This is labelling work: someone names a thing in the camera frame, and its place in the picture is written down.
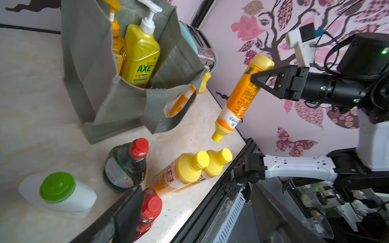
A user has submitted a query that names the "dark green bottle red cap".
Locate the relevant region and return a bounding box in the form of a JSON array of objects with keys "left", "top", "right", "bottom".
[{"left": 103, "top": 138, "right": 149, "bottom": 194}]

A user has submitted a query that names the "green fabric shopping bag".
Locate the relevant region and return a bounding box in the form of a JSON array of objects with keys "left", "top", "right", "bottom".
[{"left": 61, "top": 1, "right": 208, "bottom": 144}]

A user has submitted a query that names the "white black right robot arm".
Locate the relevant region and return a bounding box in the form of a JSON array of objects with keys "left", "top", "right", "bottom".
[{"left": 243, "top": 32, "right": 389, "bottom": 197}]

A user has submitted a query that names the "mint chrome toaster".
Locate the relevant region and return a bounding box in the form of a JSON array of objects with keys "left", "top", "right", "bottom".
[{"left": 179, "top": 21, "right": 217, "bottom": 73}]

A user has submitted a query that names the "white slotted cable duct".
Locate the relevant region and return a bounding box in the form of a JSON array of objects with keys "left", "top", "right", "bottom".
[{"left": 213, "top": 192, "right": 245, "bottom": 243}]

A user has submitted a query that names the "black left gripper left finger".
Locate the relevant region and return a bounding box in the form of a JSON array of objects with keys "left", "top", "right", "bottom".
[{"left": 71, "top": 185, "right": 144, "bottom": 243}]

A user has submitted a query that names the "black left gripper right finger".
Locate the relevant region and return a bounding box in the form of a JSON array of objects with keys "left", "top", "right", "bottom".
[{"left": 251, "top": 184, "right": 325, "bottom": 243}]

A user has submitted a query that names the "large orange pump soap bottle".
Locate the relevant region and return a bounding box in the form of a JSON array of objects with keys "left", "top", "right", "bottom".
[{"left": 104, "top": 0, "right": 125, "bottom": 74}]

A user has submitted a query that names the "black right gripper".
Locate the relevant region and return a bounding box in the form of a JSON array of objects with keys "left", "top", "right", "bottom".
[{"left": 250, "top": 65, "right": 368, "bottom": 106}]

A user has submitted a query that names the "orange bottle yellow cap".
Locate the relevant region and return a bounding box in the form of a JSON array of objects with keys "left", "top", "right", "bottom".
[
  {"left": 147, "top": 150, "right": 210, "bottom": 197},
  {"left": 193, "top": 148, "right": 233, "bottom": 184},
  {"left": 212, "top": 54, "right": 275, "bottom": 143},
  {"left": 167, "top": 72, "right": 211, "bottom": 117}
]

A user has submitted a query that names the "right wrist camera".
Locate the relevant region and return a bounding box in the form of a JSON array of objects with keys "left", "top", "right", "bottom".
[{"left": 285, "top": 23, "right": 325, "bottom": 67}]

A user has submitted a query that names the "yellow pump soap bottle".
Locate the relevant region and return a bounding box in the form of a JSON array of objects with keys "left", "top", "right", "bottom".
[{"left": 121, "top": 1, "right": 163, "bottom": 88}]

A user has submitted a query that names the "white bottle green cap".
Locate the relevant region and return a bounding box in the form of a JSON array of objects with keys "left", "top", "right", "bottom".
[{"left": 18, "top": 172, "right": 97, "bottom": 213}]

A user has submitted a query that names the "red soap bottle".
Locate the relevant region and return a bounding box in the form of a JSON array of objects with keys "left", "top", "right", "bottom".
[{"left": 133, "top": 187, "right": 163, "bottom": 242}]

